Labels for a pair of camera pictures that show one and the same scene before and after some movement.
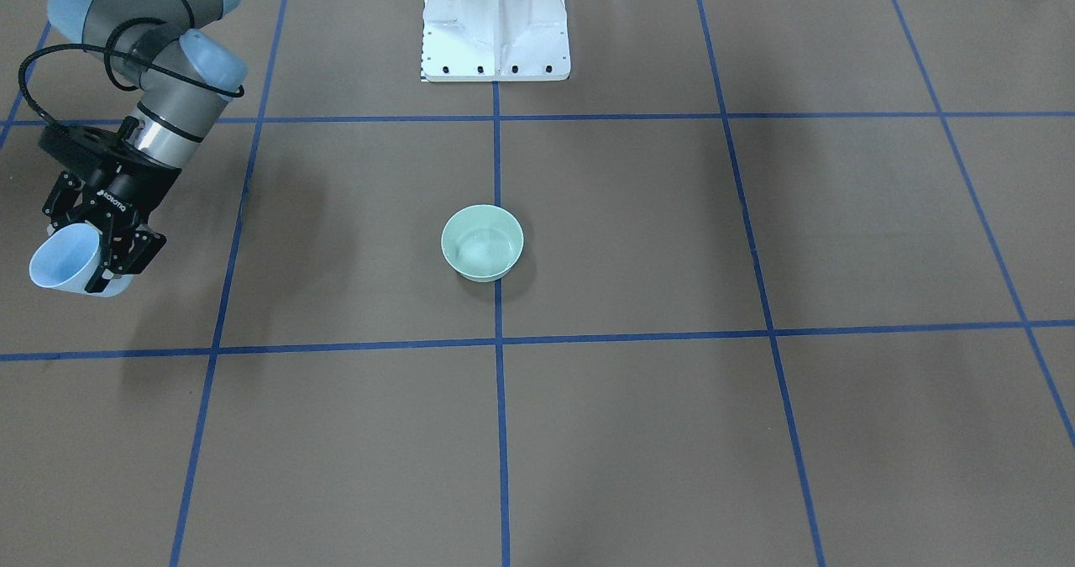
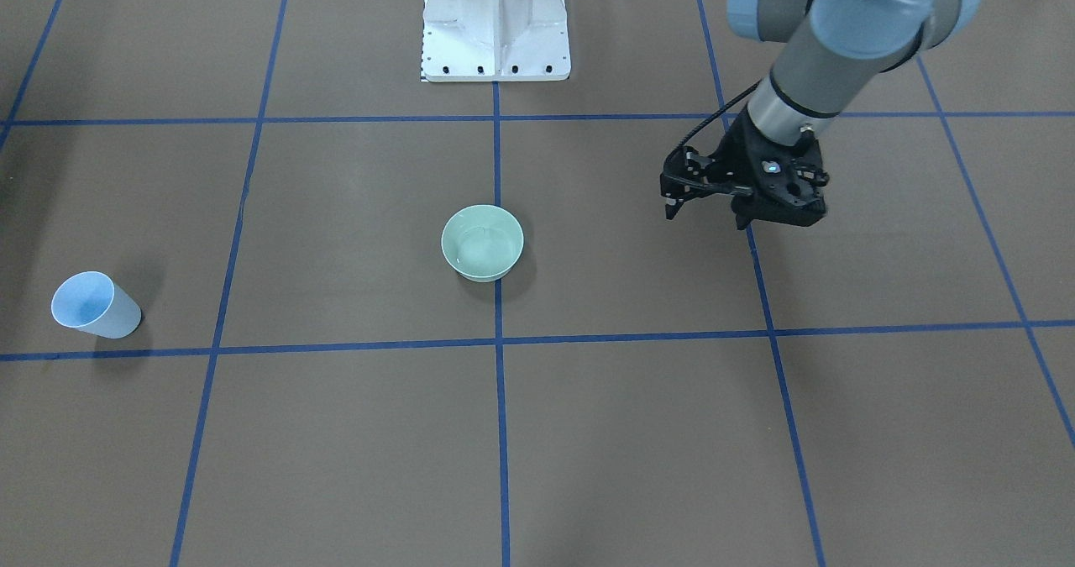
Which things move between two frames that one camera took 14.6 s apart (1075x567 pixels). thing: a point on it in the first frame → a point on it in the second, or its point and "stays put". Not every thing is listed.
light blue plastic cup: [69, 257] → [91, 301]
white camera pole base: [495, 22] stays put
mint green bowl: [482, 242] stays put
